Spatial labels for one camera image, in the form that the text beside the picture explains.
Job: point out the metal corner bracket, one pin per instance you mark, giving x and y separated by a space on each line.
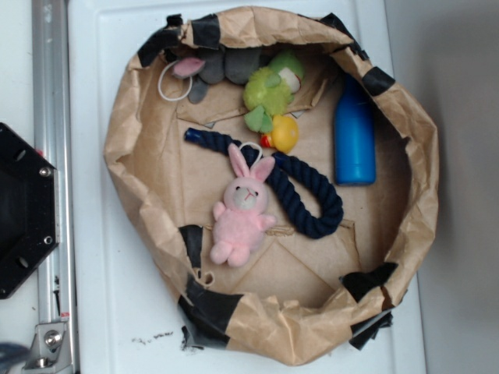
49 351

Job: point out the navy blue rope toy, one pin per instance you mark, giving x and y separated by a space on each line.
287 169

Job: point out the green plush animal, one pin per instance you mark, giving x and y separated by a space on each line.
270 90

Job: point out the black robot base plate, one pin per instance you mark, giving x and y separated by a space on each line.
28 214

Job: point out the yellow rubber duck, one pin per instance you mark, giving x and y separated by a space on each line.
283 136

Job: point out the brown paper bag bin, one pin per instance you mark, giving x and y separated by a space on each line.
297 298

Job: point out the pink plush bunny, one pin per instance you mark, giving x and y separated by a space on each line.
240 219

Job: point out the aluminium extrusion rail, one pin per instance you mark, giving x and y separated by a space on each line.
56 275

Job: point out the blue plastic bottle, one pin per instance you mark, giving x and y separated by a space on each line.
354 139

